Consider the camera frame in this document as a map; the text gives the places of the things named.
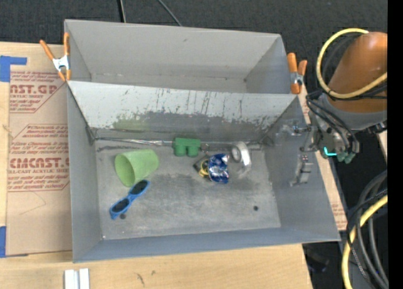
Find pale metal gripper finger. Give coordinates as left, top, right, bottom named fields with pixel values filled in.
left=288, top=154, right=315, bottom=188
left=276, top=119, right=312, bottom=139

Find grey tape roll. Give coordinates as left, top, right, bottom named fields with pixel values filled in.
left=230, top=141, right=253, bottom=169

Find blue foil packet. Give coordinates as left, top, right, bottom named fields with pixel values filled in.
left=207, top=152, right=231, bottom=185

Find black and yellow small object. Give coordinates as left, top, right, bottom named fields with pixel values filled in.
left=192, top=155, right=211, bottom=178

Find green double-cylinder toy block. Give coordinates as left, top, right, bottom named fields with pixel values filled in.
left=171, top=137, right=202, bottom=158

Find grey metal bin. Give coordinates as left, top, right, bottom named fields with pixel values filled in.
left=64, top=19, right=342, bottom=264

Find light green plastic cup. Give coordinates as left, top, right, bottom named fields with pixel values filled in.
left=114, top=148, right=160, bottom=188

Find blue sunglasses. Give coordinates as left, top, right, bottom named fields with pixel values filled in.
left=108, top=179, right=151, bottom=220

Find brown cardboard board red print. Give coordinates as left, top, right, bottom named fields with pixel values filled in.
left=0, top=41, right=349, bottom=258

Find black cylinder on white bracket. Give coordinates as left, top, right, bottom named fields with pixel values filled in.
left=368, top=120, right=388, bottom=135

